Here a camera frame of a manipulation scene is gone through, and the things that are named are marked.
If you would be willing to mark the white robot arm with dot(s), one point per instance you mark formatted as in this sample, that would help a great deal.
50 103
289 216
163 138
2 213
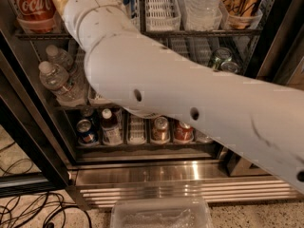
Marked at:
134 71

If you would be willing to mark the top shelf Coca-Cola can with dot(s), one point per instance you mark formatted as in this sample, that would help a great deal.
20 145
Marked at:
36 15

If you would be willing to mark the rear water bottle middle shelf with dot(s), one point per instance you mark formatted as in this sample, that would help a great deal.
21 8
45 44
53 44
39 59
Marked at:
59 56

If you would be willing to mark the empty white tray top shelf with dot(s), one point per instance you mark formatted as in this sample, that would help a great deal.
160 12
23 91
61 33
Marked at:
162 15

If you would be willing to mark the front water bottle middle shelf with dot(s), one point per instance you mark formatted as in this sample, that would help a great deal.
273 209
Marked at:
67 90

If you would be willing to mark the blue Pepsi can bottom shelf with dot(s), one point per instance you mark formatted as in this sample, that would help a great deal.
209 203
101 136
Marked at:
86 132

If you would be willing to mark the rear green can middle shelf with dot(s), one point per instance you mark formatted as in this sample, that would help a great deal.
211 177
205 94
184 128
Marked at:
219 56

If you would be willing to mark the green can shelf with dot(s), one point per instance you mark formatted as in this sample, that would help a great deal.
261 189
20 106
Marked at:
219 56
230 67

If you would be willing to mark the gold patterned can top shelf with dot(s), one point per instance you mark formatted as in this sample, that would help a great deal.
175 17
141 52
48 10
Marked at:
240 14

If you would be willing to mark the front bronze can bottom shelf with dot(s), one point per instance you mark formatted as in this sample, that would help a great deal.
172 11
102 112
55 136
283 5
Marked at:
160 129

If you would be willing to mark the front green can middle shelf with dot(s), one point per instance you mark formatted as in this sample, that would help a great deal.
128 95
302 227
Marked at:
230 67

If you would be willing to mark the stainless steel fridge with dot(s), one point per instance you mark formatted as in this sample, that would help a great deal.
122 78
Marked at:
99 175

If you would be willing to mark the front red can bottom shelf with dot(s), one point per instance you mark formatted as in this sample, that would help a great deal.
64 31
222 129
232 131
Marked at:
183 132

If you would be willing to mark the left open fridge door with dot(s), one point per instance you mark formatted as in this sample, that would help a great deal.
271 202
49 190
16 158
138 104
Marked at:
22 120

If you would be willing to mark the right glass fridge door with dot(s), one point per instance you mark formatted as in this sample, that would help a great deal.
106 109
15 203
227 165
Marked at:
281 48

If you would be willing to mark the clear bottle bottom shelf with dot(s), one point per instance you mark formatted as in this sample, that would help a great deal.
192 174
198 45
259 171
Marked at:
203 138

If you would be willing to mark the brown drink bottle white cap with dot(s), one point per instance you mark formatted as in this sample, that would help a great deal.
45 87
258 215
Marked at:
111 130

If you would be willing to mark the clear plastic bin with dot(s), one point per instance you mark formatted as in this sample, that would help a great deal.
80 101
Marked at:
161 213

